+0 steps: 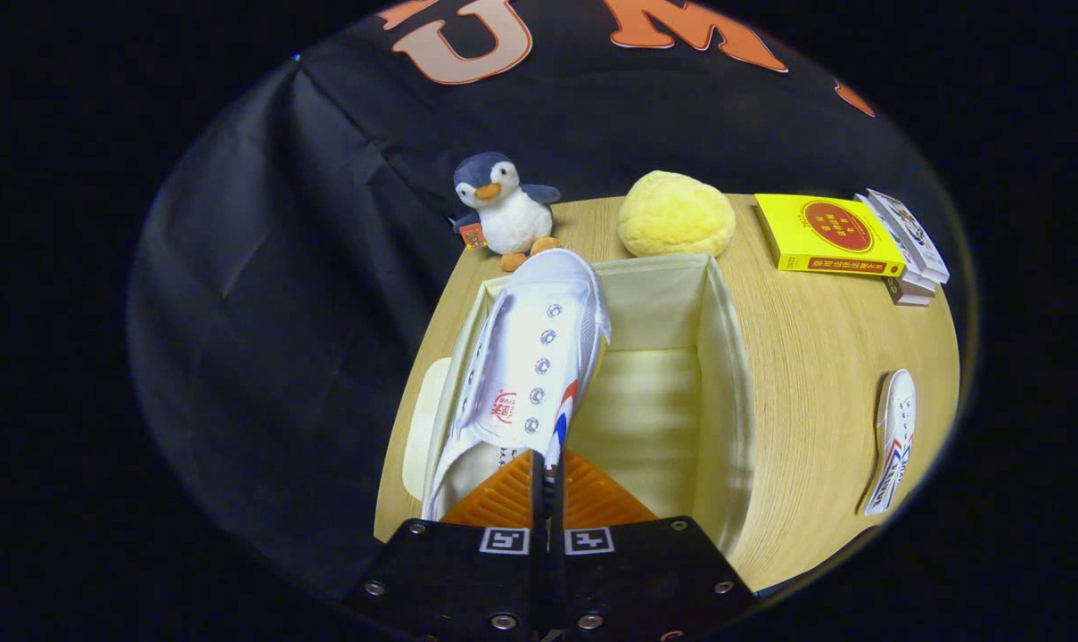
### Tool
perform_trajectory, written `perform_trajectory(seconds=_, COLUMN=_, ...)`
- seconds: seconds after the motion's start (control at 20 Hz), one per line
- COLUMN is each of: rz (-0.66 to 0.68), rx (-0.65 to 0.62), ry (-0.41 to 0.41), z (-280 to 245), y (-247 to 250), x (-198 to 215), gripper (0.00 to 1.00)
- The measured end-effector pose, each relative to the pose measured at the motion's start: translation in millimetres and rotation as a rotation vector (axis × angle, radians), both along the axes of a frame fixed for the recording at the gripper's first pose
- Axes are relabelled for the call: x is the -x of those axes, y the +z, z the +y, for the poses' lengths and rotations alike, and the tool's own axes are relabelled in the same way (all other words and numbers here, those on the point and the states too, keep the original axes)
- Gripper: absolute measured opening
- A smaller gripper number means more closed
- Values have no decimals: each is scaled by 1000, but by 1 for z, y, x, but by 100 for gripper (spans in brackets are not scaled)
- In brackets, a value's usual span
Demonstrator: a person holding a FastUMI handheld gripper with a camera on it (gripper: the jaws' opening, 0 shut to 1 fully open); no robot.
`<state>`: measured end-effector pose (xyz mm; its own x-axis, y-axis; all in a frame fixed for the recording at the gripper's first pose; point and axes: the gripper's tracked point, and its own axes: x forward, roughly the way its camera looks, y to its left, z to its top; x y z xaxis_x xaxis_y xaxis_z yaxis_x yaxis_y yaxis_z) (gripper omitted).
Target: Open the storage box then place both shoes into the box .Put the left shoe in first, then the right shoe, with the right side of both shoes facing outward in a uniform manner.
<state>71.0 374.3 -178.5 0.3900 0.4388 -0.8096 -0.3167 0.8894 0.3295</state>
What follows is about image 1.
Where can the white canvas shoe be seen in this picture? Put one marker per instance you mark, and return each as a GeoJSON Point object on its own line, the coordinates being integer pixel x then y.
{"type": "Point", "coordinates": [895, 428]}
{"type": "Point", "coordinates": [538, 339]}

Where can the yellow book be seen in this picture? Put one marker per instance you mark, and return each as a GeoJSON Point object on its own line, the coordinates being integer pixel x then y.
{"type": "Point", "coordinates": [824, 227]}

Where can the penguin plush toy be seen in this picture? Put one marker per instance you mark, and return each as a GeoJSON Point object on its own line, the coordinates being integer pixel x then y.
{"type": "Point", "coordinates": [512, 218]}

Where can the yellow round plush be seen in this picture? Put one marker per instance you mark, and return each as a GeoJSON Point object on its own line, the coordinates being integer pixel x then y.
{"type": "Point", "coordinates": [672, 214]}

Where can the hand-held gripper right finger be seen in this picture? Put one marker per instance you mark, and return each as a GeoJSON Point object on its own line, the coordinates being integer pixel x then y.
{"type": "Point", "coordinates": [562, 504]}

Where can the beige fabric storage box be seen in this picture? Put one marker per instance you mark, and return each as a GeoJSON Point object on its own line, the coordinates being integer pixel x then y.
{"type": "Point", "coordinates": [663, 419]}

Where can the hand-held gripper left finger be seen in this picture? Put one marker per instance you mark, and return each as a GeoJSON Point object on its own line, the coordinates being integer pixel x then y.
{"type": "Point", "coordinates": [535, 504]}

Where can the black backdrop cloth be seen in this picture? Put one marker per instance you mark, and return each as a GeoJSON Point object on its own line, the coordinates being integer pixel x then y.
{"type": "Point", "coordinates": [280, 312]}

